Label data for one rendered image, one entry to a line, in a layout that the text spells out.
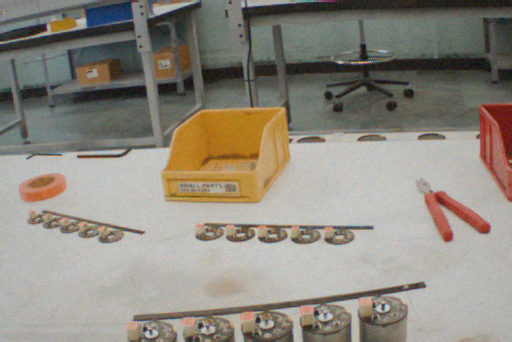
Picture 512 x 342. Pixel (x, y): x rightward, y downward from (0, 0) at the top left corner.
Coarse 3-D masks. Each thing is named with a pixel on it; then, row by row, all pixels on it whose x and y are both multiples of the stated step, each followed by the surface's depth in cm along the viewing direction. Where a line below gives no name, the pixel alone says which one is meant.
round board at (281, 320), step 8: (264, 312) 30; (272, 312) 30; (280, 312) 30; (256, 320) 30; (272, 320) 30; (280, 320) 29; (288, 320) 29; (240, 328) 29; (256, 328) 29; (280, 328) 29; (288, 328) 29; (248, 336) 28; (256, 336) 28; (272, 336) 28; (280, 336) 28
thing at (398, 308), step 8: (376, 296) 30; (384, 296) 30; (392, 296) 30; (376, 304) 30; (392, 304) 29; (400, 304) 29; (360, 312) 29; (392, 312) 29; (400, 312) 29; (368, 320) 28; (376, 320) 28; (392, 320) 28; (400, 320) 28
